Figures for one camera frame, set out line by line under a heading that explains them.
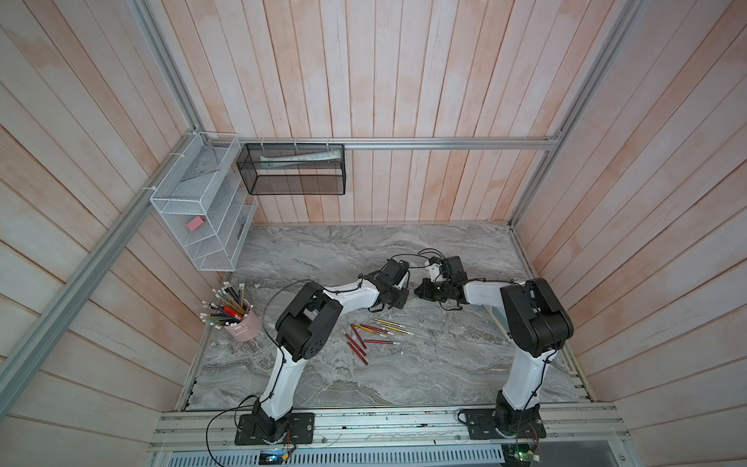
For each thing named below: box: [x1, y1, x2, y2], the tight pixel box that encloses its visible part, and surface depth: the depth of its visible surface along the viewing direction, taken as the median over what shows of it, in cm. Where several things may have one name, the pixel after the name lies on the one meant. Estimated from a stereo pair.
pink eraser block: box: [185, 215, 207, 232], surface depth 84 cm
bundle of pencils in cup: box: [200, 281, 254, 330], surface depth 83 cm
